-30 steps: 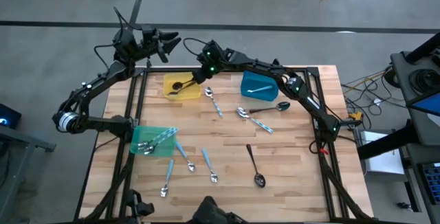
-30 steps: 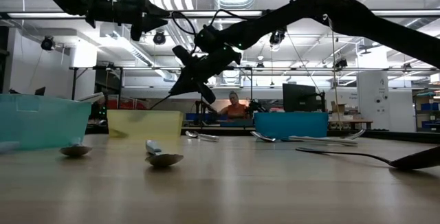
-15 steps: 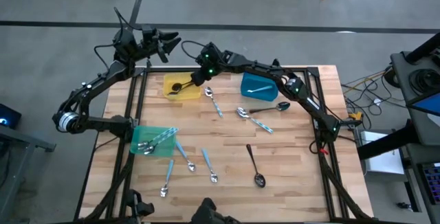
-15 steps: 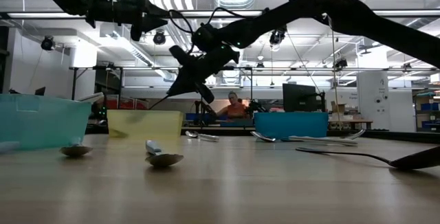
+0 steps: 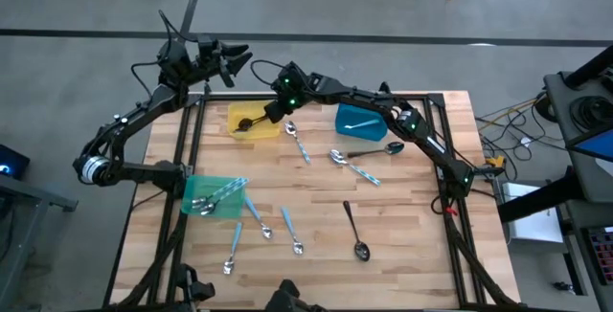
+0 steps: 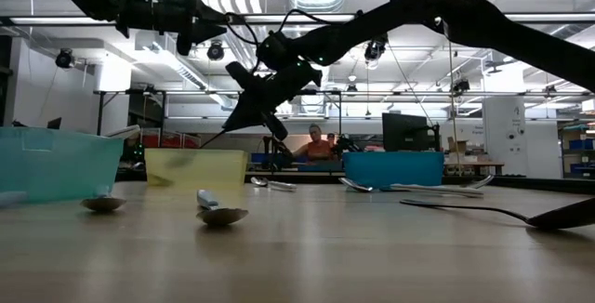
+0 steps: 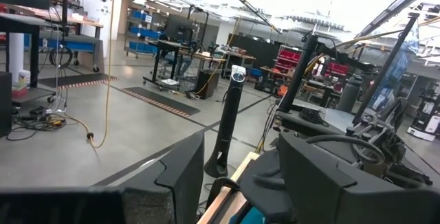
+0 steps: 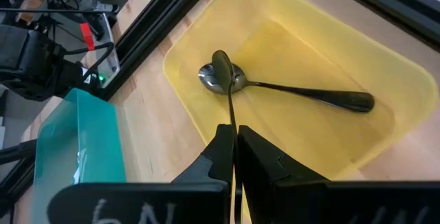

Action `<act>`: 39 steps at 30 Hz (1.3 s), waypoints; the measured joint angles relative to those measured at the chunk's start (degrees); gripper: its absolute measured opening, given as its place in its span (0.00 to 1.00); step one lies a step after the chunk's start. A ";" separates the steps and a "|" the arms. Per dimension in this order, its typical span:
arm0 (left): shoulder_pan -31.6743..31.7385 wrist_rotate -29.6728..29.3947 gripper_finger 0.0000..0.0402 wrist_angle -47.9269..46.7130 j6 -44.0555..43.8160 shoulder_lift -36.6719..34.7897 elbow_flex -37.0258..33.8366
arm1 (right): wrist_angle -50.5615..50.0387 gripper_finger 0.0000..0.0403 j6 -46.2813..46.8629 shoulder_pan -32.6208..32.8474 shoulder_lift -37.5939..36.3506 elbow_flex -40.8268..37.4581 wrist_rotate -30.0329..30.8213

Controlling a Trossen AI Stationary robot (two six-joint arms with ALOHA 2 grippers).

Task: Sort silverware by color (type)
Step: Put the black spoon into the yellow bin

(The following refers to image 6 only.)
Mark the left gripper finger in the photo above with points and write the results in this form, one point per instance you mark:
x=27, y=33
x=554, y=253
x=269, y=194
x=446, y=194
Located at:
x=204, y=32
x=207, y=14

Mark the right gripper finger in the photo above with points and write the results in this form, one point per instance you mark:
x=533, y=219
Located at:
x=246, y=117

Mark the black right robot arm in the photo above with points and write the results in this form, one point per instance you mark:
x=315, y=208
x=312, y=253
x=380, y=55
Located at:
x=465, y=15

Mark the black background robot arm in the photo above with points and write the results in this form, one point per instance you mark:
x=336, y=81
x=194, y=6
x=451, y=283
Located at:
x=135, y=154
x=278, y=149
x=346, y=144

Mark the yellow translucent plastic bin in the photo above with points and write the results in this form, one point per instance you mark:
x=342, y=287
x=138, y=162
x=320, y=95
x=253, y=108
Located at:
x=218, y=168

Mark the red storage bins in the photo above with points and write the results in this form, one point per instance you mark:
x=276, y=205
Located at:
x=172, y=141

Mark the black metal stand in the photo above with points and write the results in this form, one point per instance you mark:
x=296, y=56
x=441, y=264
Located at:
x=100, y=108

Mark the long ceiling light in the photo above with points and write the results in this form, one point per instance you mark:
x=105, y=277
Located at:
x=46, y=20
x=548, y=17

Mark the black monitor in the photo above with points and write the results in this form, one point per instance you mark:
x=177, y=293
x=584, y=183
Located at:
x=404, y=131

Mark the blue plastic bin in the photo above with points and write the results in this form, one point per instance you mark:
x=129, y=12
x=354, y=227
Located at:
x=395, y=168

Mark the small black screen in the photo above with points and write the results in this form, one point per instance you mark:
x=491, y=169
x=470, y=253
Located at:
x=54, y=124

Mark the green translucent plastic bin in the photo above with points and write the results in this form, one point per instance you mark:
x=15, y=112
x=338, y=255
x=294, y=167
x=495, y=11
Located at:
x=56, y=163

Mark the cardboard box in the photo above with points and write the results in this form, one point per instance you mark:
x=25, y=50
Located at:
x=460, y=146

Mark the wooden background table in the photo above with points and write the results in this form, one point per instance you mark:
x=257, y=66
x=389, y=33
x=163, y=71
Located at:
x=474, y=164

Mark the white square pillar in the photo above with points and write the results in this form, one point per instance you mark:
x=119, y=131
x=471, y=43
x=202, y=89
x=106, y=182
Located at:
x=504, y=154

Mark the shelf with blue bins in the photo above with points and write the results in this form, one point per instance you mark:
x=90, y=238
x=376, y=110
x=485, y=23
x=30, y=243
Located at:
x=581, y=144

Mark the black aluminium table frame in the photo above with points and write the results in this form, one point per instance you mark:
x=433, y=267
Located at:
x=548, y=185

